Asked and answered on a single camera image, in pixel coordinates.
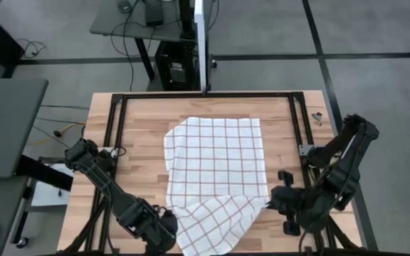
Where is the dark computer mouse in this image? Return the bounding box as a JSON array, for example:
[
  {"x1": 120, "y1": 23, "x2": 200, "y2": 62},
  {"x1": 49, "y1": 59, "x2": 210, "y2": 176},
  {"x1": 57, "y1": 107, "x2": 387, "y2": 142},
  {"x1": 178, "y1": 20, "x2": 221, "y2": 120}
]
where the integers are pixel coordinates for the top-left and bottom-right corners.
[{"x1": 116, "y1": 0, "x2": 133, "y2": 14}]

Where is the black monitor stand pole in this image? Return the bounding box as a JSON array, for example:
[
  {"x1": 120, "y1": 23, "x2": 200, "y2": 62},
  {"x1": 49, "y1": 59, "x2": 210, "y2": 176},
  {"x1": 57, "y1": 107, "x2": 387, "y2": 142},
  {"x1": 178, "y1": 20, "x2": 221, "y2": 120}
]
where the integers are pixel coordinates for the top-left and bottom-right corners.
[{"x1": 178, "y1": 0, "x2": 196, "y2": 39}]

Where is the black power brick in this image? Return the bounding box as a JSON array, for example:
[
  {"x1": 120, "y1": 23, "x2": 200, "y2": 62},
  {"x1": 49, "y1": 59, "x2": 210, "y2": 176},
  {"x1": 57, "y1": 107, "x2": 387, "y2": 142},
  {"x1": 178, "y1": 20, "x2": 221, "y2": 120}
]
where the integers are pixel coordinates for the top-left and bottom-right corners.
[{"x1": 143, "y1": 0, "x2": 165, "y2": 28}]

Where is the yellow floor cable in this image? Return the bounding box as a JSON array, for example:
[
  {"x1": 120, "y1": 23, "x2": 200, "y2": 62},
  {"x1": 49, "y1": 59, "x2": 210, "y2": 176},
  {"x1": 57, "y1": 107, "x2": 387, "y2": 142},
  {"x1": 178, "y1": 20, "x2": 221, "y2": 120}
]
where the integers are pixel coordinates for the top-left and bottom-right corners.
[{"x1": 26, "y1": 122, "x2": 86, "y2": 146}]

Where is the grey desk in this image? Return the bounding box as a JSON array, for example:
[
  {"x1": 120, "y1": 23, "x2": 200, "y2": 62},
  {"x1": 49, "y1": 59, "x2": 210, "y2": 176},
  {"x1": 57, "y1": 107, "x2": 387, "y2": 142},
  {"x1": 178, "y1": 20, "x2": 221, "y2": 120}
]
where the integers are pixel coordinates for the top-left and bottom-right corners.
[{"x1": 90, "y1": 0, "x2": 206, "y2": 82}]

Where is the grey side table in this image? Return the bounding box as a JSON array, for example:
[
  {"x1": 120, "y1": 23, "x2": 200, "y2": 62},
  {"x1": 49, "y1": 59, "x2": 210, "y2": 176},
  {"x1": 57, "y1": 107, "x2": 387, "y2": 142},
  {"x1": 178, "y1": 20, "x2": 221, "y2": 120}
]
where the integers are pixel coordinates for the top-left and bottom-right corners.
[{"x1": 0, "y1": 78, "x2": 49, "y2": 178}]

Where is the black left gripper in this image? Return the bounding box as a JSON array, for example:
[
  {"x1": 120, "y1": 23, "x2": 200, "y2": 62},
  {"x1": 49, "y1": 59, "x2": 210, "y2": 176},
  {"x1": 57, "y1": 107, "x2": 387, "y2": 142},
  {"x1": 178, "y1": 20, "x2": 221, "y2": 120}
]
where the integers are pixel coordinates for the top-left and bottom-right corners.
[{"x1": 139, "y1": 206, "x2": 179, "y2": 255}]

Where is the white towel with red grid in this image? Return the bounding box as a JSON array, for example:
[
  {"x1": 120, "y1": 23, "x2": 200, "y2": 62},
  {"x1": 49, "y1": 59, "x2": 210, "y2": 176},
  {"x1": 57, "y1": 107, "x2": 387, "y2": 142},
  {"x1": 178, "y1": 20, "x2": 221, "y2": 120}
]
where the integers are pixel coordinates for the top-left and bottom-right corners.
[{"x1": 163, "y1": 117, "x2": 272, "y2": 256}]

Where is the black desk cable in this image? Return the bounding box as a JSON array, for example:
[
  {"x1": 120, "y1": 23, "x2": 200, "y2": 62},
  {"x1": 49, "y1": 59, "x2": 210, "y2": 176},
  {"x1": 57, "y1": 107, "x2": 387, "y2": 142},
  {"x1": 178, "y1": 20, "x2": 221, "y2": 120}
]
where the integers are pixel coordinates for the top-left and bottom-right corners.
[{"x1": 110, "y1": 0, "x2": 157, "y2": 92}]

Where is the black aluminium table frame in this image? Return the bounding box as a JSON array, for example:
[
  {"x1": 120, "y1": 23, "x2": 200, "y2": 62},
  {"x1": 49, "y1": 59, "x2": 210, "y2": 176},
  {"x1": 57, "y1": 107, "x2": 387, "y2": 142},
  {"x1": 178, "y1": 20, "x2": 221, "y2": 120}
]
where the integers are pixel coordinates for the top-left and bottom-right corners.
[{"x1": 83, "y1": 91, "x2": 364, "y2": 256}]

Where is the black computer tower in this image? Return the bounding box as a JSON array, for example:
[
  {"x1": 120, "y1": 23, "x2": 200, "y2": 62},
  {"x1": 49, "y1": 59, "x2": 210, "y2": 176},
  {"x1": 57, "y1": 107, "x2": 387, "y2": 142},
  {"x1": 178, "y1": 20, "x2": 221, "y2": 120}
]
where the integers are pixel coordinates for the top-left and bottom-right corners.
[{"x1": 154, "y1": 40, "x2": 206, "y2": 92}]

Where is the white vertical post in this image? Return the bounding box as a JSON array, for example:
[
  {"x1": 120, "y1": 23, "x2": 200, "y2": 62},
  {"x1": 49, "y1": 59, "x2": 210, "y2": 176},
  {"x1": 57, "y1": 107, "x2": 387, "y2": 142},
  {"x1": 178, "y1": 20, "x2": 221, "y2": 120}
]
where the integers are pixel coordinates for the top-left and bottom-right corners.
[{"x1": 194, "y1": 0, "x2": 210, "y2": 92}]

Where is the white board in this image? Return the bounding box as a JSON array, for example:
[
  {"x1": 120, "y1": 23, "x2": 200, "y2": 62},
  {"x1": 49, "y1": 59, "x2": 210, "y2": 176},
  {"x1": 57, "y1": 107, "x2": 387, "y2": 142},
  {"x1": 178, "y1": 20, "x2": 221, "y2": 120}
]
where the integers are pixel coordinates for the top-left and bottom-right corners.
[{"x1": 30, "y1": 162, "x2": 75, "y2": 208}]

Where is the black floor cable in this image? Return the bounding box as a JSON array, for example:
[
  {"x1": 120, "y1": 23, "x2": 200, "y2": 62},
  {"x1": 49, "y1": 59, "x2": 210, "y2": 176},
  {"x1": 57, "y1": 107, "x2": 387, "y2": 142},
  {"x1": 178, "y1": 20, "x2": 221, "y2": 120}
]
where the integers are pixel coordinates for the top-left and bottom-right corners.
[{"x1": 15, "y1": 38, "x2": 48, "y2": 60}]

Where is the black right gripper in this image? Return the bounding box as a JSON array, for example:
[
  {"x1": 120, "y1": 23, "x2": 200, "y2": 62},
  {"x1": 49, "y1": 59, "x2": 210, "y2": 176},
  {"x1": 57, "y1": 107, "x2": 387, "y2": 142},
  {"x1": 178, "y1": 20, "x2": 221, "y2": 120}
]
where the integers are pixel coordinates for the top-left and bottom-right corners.
[{"x1": 264, "y1": 186, "x2": 300, "y2": 216}]

